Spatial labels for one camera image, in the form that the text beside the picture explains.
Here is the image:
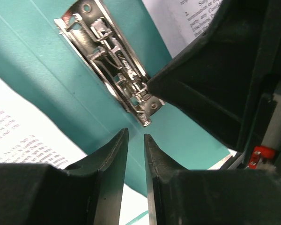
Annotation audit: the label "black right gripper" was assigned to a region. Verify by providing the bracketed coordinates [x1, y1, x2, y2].
[148, 0, 281, 174]

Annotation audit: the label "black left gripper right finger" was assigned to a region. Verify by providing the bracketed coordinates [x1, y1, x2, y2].
[144, 134, 281, 225]

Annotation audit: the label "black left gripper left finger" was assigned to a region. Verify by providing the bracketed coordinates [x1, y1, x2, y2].
[0, 128, 129, 225]

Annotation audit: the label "printed paper stack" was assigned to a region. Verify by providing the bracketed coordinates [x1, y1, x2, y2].
[143, 0, 222, 58]

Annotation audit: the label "printed paper sheets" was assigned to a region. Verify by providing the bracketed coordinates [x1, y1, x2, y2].
[0, 79, 148, 225]

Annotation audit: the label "silver metal folder clip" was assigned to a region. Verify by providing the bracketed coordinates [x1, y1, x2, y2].
[54, 0, 165, 127]

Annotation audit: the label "teal plastic file folder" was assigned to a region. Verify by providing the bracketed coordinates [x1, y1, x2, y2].
[0, 0, 231, 225]

